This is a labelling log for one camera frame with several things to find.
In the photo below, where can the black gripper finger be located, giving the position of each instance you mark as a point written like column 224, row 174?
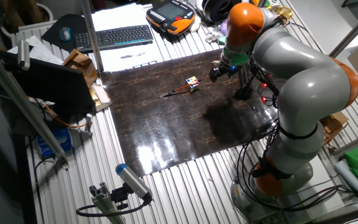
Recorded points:
column 220, row 72
column 212, row 76

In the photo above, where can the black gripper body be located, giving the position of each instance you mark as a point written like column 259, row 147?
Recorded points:
column 228, row 70

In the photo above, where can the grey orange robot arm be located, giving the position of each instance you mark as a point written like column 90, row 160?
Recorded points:
column 306, row 87

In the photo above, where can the colourful puzzle cube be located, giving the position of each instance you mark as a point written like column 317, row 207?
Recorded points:
column 192, row 82

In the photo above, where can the crumpled white cloth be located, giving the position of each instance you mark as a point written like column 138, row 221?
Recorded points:
column 213, row 36

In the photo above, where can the purple plastic bag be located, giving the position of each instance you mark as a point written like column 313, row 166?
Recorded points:
column 224, row 27

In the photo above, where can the black filament spool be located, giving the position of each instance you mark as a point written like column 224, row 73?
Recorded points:
column 216, row 11

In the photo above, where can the dark marble pattern mat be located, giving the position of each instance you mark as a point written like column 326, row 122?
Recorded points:
column 166, row 124

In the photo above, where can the orange black teach pendant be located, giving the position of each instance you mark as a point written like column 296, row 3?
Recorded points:
column 169, row 15

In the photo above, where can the thin black upright pole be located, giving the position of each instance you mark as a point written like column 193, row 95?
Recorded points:
column 261, row 3

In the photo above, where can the yellow green button box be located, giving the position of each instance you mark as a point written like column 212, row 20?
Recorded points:
column 264, row 4

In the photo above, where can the golden translucent object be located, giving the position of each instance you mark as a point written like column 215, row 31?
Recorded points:
column 286, row 13

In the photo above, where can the small white box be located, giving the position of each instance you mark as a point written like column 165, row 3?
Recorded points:
column 276, row 3

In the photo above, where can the black computer keyboard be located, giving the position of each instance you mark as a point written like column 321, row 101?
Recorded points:
column 113, row 37

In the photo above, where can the large white paper sheet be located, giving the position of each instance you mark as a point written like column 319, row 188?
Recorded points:
column 120, row 15

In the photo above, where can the gold foil box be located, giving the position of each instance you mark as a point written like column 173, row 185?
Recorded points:
column 97, row 97

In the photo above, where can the open cardboard box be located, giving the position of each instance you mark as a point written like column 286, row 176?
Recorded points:
column 332, row 124

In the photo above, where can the brown box with flaps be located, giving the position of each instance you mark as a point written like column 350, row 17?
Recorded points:
column 81, row 63

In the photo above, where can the black mouse pad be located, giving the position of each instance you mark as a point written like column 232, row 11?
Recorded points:
column 73, row 21

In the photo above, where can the white flat board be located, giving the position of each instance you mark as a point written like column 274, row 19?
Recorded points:
column 325, row 186

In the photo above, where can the grey blue computer mouse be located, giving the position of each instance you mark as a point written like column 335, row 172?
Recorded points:
column 65, row 34

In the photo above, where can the black flat monitor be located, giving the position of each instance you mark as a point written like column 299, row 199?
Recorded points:
column 54, row 84

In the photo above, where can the pale blue rolled sheet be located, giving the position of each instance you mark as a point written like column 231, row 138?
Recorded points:
column 351, row 179

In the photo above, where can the short aluminium profile stub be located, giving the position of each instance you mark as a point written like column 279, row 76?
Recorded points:
column 104, row 202

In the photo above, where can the blue tissue pack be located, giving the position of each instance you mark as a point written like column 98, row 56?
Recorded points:
column 54, row 143

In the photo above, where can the stack of white papers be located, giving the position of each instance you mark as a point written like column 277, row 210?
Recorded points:
column 42, row 51

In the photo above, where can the white round bin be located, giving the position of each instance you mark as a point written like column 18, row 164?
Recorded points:
column 47, row 9

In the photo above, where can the long aluminium profile beam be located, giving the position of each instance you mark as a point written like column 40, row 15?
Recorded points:
column 20, row 102

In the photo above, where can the green gripper mount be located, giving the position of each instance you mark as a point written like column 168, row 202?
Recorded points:
column 238, row 58

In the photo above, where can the upright aluminium post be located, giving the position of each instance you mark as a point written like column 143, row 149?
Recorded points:
column 91, row 34

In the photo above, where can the silver stand post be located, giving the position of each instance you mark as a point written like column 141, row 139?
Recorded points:
column 353, row 32

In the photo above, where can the silver camera blue tip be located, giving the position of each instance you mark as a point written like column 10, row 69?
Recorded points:
column 132, row 180

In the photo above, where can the small silver bracket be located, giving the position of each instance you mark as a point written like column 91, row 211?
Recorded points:
column 89, row 121

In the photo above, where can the horizontal aluminium rail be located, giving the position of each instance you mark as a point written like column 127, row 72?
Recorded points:
column 356, row 142

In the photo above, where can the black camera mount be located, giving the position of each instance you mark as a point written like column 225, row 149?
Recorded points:
column 120, row 196

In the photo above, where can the silver bar camera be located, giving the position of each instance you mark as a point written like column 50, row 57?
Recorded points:
column 23, row 54

